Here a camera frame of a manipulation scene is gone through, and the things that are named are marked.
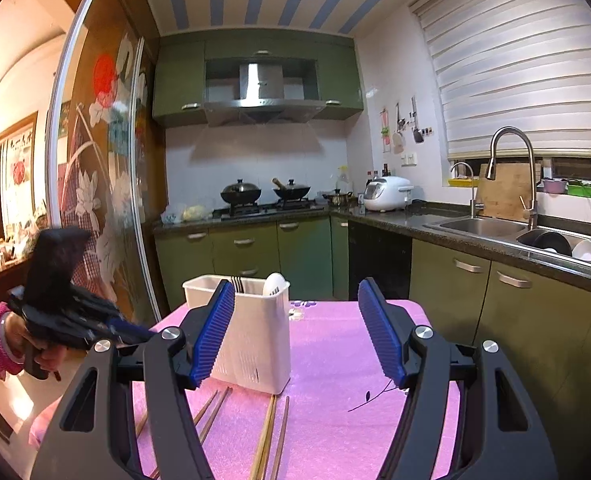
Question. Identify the black gas stove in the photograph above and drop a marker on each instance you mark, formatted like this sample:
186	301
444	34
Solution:
270	208

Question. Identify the pink hanging utensil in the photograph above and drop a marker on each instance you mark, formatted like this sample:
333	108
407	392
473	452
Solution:
385	130

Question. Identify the black built-in dishwasher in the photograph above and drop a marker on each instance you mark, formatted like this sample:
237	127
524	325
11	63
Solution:
380	260

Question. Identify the person's left hand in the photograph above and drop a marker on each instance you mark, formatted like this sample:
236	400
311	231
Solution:
18	335

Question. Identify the tall steel faucet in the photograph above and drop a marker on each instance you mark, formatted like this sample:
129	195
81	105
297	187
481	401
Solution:
530	170

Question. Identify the green planter box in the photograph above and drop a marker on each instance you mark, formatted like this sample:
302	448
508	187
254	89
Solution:
585	190

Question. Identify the yellow green dish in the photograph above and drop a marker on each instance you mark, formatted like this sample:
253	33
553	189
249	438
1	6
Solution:
463	181

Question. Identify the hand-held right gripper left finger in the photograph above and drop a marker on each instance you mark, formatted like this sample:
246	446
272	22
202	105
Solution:
215	330

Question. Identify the black hanging spatula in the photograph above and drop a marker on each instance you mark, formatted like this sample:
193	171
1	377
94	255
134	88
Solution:
417	135

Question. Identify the small steel faucet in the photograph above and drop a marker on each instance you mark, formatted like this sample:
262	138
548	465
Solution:
474	195

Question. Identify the white wall socket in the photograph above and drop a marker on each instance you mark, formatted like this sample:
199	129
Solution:
409	159

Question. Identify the wooden cutting board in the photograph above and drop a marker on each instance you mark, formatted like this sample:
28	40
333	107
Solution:
505	195

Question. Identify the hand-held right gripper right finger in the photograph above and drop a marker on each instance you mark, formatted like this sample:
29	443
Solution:
380	330

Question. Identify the black plastic fork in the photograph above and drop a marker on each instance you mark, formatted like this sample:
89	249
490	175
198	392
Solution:
235	284

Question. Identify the white plastic utensil holder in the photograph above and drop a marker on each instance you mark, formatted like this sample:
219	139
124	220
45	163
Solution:
255	340

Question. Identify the steel range hood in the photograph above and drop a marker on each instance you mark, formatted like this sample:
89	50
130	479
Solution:
260	82

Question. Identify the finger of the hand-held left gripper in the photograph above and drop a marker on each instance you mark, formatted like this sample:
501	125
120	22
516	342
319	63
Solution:
130	332

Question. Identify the steel sink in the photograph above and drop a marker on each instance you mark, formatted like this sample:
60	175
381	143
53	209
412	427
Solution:
475	227

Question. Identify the green upper cabinet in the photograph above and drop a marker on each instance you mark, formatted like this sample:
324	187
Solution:
178	75

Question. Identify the white plastic spoon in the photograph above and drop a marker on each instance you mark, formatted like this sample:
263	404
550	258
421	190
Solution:
273	284

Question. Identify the row of dark sauce bottles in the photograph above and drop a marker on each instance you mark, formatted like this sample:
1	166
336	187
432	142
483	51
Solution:
375	176

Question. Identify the black pan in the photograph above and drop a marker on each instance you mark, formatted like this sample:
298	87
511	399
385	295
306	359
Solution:
550	242

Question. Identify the purple plant pot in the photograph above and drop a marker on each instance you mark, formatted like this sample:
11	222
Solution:
553	186

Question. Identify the white bowl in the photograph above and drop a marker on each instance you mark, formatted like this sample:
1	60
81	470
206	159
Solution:
585	251

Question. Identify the beige hanging spatula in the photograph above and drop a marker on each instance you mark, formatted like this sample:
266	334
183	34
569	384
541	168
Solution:
398	145

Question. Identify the white window blind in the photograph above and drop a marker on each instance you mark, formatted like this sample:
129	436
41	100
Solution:
520	70

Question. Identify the black wok with lid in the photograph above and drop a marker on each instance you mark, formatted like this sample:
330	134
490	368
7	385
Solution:
240	192

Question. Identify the white rice cooker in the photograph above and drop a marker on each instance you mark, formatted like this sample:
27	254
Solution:
388	195

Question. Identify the plastic bag with food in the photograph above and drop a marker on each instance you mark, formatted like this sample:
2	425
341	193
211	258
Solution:
190	213

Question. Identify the green base cabinets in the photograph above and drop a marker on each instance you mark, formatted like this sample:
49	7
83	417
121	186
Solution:
525	335

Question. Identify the floral glass sliding door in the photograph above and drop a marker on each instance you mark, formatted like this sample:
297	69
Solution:
105	160

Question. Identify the framed wall picture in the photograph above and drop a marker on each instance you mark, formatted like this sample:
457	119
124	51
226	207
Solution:
18	175

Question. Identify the small steel pot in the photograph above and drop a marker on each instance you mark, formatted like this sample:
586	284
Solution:
337	197

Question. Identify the dark stone countertop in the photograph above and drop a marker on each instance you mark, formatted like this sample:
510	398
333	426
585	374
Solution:
405	220

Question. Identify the yellow oil bottle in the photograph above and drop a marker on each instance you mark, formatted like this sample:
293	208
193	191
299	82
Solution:
343	177

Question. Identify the wooden chopstick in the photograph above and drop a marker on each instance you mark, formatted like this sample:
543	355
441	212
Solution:
215	415
205	406
269	420
280	440
260	440

